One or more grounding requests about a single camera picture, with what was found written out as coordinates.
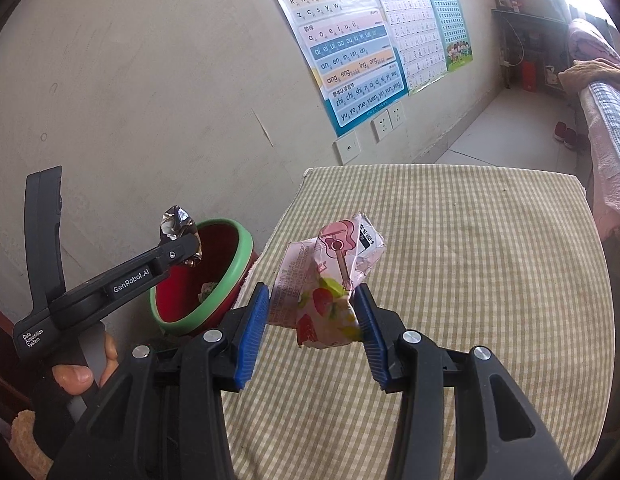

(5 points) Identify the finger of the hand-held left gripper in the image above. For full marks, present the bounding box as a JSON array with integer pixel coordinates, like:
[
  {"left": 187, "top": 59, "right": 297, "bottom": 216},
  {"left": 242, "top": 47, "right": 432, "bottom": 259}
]
[{"left": 150, "top": 231, "right": 201, "bottom": 273}]

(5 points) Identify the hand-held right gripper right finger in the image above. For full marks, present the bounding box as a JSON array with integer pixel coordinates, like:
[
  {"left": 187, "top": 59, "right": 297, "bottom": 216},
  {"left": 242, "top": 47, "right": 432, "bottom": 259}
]
[{"left": 352, "top": 282, "right": 574, "bottom": 480}]

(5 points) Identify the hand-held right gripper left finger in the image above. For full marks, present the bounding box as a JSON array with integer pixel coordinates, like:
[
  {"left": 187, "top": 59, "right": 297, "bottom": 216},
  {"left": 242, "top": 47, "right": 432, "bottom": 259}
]
[{"left": 46, "top": 281, "right": 271, "bottom": 480}]

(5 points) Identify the dark brown foil wrapper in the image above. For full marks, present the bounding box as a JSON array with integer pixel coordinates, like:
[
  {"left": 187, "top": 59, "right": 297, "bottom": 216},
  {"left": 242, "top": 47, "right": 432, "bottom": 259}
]
[{"left": 158, "top": 204, "right": 204, "bottom": 269}]

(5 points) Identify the red basin with green rim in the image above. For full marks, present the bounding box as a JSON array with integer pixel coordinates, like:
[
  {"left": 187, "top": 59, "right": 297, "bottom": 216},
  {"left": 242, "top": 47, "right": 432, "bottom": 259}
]
[{"left": 150, "top": 218, "right": 254, "bottom": 339}]

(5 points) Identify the pink strawberry milk carton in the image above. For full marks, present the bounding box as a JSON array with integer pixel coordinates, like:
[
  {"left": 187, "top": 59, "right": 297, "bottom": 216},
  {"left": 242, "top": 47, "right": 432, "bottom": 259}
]
[{"left": 266, "top": 211, "right": 389, "bottom": 349}]

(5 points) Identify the person's left hand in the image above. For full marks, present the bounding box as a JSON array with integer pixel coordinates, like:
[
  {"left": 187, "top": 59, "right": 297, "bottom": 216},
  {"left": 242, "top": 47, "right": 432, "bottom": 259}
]
[{"left": 52, "top": 332, "right": 119, "bottom": 392}]

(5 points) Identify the yellow checkered tablecloth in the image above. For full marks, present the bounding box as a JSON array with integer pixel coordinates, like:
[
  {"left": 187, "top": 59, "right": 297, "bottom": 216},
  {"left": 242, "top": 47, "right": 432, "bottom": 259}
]
[{"left": 221, "top": 162, "right": 605, "bottom": 480}]

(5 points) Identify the pink bedsheet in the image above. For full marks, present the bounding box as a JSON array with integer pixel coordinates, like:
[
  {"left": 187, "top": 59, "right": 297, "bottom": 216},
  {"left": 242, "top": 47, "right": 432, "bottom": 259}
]
[{"left": 587, "top": 105, "right": 620, "bottom": 243}]

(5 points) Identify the dark storage shelf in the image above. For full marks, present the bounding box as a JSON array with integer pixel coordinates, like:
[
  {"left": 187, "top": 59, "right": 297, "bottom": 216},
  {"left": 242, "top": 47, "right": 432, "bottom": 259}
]
[{"left": 491, "top": 6, "right": 577, "bottom": 97}]

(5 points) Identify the orange towel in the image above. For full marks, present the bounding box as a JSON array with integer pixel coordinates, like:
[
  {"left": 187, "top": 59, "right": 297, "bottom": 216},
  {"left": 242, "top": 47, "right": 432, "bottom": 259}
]
[{"left": 557, "top": 58, "right": 620, "bottom": 93}]

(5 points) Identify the pink quilt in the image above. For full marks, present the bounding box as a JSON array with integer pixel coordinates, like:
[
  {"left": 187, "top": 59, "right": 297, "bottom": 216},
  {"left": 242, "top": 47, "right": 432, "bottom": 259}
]
[{"left": 567, "top": 18, "right": 620, "bottom": 67}]

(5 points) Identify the white wall plate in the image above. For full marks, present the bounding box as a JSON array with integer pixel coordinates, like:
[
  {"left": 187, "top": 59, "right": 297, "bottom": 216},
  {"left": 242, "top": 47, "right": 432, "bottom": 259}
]
[{"left": 332, "top": 129, "right": 361, "bottom": 166}]

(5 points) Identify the letter chart wall poster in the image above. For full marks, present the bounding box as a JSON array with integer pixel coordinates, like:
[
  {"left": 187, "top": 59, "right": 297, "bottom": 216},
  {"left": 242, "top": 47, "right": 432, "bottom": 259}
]
[{"left": 255, "top": 0, "right": 409, "bottom": 137}]

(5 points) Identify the white table wall poster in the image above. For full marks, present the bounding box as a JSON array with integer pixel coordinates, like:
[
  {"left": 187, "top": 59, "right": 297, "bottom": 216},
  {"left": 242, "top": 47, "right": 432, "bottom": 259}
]
[{"left": 362, "top": 0, "right": 449, "bottom": 97}]

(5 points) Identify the green number wall poster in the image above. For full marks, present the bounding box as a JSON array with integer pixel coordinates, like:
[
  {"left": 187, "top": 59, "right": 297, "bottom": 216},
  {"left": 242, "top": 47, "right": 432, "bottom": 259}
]
[{"left": 417, "top": 0, "right": 476, "bottom": 73}]

